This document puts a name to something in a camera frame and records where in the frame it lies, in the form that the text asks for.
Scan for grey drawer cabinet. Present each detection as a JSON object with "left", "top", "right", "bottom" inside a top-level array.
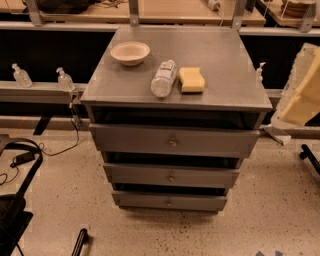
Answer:
[{"left": 81, "top": 26, "right": 271, "bottom": 198}]

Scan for white power strip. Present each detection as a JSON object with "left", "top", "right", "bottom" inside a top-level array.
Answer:
[{"left": 203, "top": 0, "right": 220, "bottom": 11}]

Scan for black bar on floor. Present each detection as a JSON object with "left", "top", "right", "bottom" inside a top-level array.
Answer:
[{"left": 71, "top": 228, "right": 89, "bottom": 256}]

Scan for grey top drawer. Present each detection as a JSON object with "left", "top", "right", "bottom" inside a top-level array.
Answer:
[{"left": 89, "top": 124, "right": 259, "bottom": 158}]

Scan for grey drawer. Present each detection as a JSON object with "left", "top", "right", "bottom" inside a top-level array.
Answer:
[
  {"left": 104, "top": 163, "right": 239, "bottom": 189},
  {"left": 89, "top": 124, "right": 259, "bottom": 158},
  {"left": 112, "top": 191, "right": 227, "bottom": 212}
]

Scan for black power adapter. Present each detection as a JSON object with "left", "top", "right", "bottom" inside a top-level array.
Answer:
[{"left": 11, "top": 152, "right": 35, "bottom": 168}]

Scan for black bag on shelf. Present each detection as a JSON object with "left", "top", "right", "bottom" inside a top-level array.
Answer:
[{"left": 36, "top": 0, "right": 95, "bottom": 14}]

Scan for white paper bowl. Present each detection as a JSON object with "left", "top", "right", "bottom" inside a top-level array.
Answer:
[{"left": 111, "top": 41, "right": 150, "bottom": 66}]

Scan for grey bottom drawer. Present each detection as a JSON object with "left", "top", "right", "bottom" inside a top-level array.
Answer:
[{"left": 112, "top": 191, "right": 227, "bottom": 212}]

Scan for clear plastic water bottle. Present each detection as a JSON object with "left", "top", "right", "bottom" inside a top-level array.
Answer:
[{"left": 151, "top": 60, "right": 177, "bottom": 98}]

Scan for yellow sponge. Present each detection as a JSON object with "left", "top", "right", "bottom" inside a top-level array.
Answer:
[{"left": 179, "top": 67, "right": 205, "bottom": 93}]

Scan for clear pump bottle right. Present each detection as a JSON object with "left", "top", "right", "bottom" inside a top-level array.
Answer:
[{"left": 256, "top": 62, "right": 266, "bottom": 82}]

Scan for clear pump bottle far left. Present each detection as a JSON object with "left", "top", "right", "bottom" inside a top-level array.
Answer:
[{"left": 12, "top": 63, "right": 32, "bottom": 87}]

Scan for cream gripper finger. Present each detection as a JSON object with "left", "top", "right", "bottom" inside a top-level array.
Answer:
[{"left": 271, "top": 43, "right": 320, "bottom": 128}]

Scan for black chair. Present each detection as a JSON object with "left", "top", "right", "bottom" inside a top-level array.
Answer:
[{"left": 0, "top": 134, "right": 43, "bottom": 256}]

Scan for black cable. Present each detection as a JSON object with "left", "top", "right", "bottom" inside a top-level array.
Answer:
[{"left": 38, "top": 103, "right": 82, "bottom": 158}]

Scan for clear pump bottle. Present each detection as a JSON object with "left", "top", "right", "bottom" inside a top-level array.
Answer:
[
  {"left": 12, "top": 63, "right": 32, "bottom": 87},
  {"left": 256, "top": 62, "right": 266, "bottom": 82},
  {"left": 56, "top": 67, "right": 75, "bottom": 92}
]

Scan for wooden bowls on shelf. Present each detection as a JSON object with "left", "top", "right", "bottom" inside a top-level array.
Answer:
[{"left": 281, "top": 0, "right": 315, "bottom": 18}]

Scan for black caster base right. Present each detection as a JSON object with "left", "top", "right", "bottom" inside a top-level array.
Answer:
[{"left": 299, "top": 144, "right": 320, "bottom": 175}]

